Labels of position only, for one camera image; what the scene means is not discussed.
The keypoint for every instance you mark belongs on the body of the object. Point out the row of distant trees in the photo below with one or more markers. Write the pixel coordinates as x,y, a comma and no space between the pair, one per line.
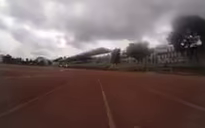
20,60

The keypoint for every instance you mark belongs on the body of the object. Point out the grandstand with slanted roof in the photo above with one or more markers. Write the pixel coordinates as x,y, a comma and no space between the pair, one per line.
88,55

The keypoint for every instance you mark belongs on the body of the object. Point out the pale building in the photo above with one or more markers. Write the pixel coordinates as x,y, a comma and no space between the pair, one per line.
165,55

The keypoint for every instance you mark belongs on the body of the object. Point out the dark round tree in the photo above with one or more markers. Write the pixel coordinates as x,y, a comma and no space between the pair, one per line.
137,50

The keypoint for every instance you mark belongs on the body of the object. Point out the small dark tree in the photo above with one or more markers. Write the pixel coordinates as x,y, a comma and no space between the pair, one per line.
115,56

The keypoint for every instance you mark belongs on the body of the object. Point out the large dark tree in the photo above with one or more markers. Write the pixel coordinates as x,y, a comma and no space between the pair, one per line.
195,35

